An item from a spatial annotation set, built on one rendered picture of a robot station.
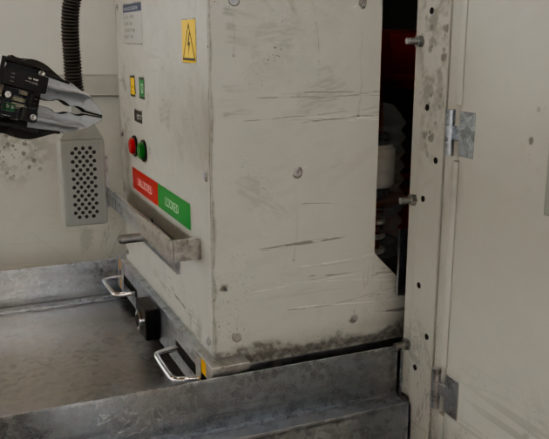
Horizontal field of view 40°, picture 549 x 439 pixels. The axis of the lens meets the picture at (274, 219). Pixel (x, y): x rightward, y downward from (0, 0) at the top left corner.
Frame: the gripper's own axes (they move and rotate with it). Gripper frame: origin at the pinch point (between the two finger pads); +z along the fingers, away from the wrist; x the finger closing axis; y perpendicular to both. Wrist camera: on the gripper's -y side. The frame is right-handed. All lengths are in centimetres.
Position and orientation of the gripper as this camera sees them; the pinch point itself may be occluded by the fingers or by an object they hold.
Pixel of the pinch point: (89, 114)
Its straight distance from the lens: 95.5
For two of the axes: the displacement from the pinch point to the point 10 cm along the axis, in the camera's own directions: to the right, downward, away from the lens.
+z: 7.6, 1.3, 6.4
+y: 6.2, 1.6, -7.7
